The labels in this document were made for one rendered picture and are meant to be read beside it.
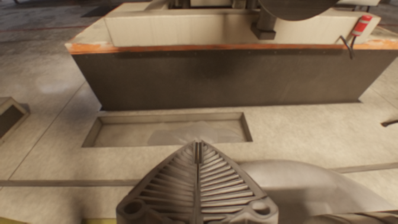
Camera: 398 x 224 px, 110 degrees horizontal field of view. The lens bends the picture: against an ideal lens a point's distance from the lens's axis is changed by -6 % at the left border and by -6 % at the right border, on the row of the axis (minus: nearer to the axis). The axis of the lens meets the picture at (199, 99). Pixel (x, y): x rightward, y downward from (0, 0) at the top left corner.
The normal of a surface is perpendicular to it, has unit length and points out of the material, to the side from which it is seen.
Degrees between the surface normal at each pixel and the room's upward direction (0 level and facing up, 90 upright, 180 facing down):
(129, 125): 0
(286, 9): 90
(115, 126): 0
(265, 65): 90
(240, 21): 90
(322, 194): 68
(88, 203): 0
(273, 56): 90
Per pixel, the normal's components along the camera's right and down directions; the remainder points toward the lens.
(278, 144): 0.00, -0.73
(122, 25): 0.04, 0.69
